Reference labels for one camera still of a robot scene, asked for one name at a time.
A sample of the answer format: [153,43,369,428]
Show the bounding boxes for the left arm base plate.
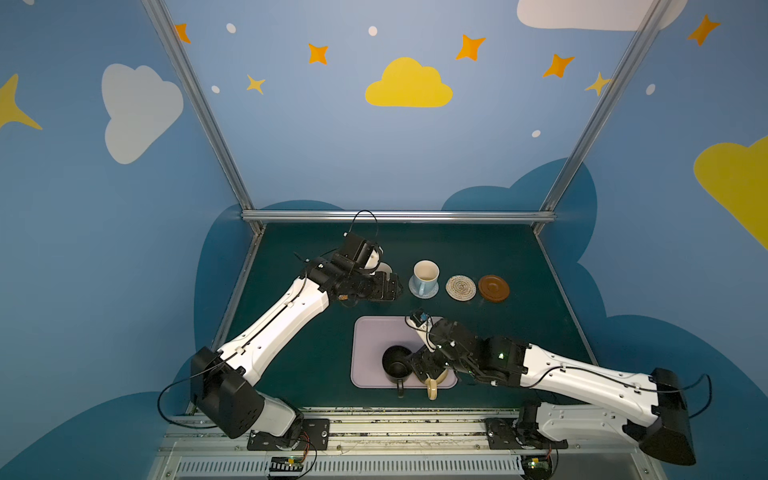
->
[247,417,330,451]

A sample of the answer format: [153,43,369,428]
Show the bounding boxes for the white mug lilac handle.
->
[376,262,393,275]

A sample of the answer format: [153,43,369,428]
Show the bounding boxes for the black mug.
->
[382,345,413,398]

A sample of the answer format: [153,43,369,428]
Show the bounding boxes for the white multicolour woven coaster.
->
[445,275,477,302]

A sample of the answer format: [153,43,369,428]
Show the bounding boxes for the green circuit board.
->
[521,457,553,480]
[267,456,305,477]

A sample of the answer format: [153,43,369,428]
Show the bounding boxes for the left green circuit board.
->
[267,456,305,477]

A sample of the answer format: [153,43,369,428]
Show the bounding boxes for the lilac plastic tray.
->
[350,316,424,389]

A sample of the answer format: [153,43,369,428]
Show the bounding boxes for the left aluminium frame post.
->
[141,0,254,213]

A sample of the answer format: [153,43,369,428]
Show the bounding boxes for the right green circuit board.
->
[521,457,553,480]

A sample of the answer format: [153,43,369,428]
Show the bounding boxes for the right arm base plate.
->
[485,418,568,450]

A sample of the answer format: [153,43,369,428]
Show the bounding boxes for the brown wooden saucer coaster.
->
[477,275,511,303]

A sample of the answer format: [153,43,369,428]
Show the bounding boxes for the grey woven coaster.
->
[408,275,439,300]

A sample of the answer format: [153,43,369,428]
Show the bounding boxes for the aluminium frame post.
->
[532,0,673,236]
[141,0,254,213]

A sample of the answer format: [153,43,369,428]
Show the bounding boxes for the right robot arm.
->
[405,311,696,466]

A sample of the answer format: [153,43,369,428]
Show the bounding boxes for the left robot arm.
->
[190,258,403,446]

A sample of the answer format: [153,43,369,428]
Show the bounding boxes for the rear aluminium crossbar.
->
[241,210,556,224]

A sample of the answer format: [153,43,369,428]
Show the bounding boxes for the aluminium front rail frame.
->
[148,407,666,479]

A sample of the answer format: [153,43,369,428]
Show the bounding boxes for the cream mug blue handle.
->
[411,260,440,281]

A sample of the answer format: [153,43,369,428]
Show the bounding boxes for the right aluminium frame post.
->
[532,0,673,236]

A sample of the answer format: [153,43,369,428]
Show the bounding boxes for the tan yellow mug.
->
[421,370,449,401]

